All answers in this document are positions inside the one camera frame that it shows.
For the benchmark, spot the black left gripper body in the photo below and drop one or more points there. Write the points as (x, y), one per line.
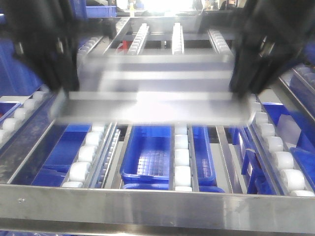
(45, 34)

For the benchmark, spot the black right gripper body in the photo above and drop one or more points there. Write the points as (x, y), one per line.
(275, 36)

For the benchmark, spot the silver metal tray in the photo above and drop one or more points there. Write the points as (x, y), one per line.
(154, 89)

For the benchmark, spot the right shelf roller track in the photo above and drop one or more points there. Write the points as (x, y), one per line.
(307, 73)

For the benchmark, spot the distant blue crate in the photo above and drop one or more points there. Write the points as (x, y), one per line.
(101, 11)

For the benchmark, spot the large blue bin left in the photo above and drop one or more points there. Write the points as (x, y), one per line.
(15, 77)

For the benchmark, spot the small blue bin far left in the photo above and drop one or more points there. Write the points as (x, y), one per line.
(7, 109)

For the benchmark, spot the far left roller track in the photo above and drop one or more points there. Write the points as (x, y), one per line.
(12, 124)

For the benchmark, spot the centre right roller track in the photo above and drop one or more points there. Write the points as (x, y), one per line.
(269, 152)

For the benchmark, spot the blue bin below left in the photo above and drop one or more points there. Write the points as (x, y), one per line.
(58, 162)

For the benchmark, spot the blue bin below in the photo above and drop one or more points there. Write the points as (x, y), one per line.
(147, 156)
(58, 162)

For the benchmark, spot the centre left roller track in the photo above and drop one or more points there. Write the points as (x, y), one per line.
(83, 157)

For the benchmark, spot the blue bin below centre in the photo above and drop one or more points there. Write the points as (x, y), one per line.
(147, 156)

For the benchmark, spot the red floor frame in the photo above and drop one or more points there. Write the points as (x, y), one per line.
(124, 46)

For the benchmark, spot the steel flow rack frame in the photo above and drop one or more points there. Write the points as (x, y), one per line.
(113, 208)

